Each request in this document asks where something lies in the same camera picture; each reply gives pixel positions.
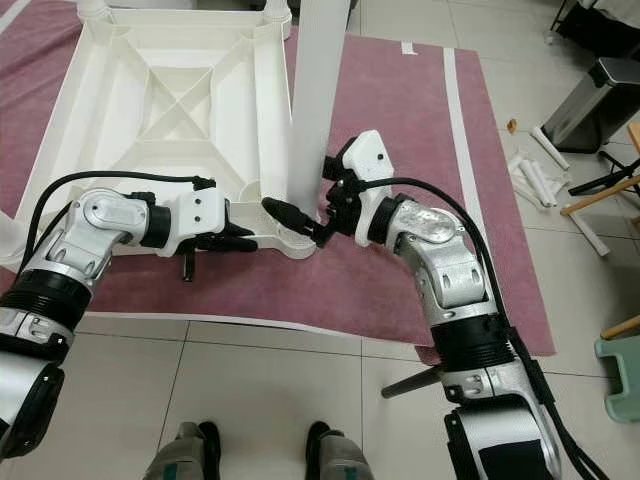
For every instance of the green plastic stool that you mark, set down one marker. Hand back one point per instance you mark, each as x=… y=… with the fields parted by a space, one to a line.
x=620 y=380

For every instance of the white plastic children table top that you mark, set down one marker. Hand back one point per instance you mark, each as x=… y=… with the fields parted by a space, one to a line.
x=180 y=60

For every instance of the small brown floor scrap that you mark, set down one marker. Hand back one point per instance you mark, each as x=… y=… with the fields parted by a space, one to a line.
x=511 y=125

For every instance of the mauve tablecloth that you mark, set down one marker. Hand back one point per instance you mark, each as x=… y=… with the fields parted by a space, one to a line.
x=370 y=290

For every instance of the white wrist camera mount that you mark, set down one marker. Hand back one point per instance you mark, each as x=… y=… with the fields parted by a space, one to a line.
x=370 y=158
x=200 y=215

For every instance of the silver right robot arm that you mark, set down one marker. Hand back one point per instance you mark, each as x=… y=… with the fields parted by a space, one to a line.
x=450 y=280

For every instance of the grey robot left foot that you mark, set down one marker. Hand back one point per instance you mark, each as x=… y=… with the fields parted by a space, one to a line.
x=182 y=458

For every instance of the grey robot right foot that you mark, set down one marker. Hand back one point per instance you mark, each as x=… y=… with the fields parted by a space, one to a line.
x=342 y=458

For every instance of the black metal table frame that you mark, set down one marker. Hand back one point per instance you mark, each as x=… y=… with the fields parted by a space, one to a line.
x=410 y=383

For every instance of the grey robot foot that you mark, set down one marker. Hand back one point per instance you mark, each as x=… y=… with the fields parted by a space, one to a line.
x=182 y=458
x=342 y=458

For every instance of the wooden side table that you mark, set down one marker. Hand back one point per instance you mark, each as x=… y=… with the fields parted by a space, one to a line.
x=635 y=135

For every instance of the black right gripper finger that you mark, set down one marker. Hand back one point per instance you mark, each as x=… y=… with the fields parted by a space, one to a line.
x=332 y=163
x=292 y=218

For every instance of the dark hanging clothes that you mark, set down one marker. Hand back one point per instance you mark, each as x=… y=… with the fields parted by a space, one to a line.
x=600 y=28

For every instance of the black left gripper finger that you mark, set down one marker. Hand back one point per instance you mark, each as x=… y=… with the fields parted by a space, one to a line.
x=238 y=230
x=235 y=244

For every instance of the grey metal pedal bin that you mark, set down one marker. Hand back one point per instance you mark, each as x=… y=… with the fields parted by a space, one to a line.
x=600 y=105

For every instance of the small white tape piece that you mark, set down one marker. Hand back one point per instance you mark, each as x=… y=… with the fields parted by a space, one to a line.
x=408 y=48

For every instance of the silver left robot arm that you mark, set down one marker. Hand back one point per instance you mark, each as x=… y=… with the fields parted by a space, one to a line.
x=90 y=240

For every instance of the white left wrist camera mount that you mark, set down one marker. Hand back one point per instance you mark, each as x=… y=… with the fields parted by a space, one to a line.
x=200 y=215

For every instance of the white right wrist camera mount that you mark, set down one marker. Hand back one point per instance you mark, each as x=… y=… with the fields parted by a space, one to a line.
x=370 y=158

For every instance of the white plastic strip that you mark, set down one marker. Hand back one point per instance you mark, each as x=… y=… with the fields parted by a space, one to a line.
x=535 y=180

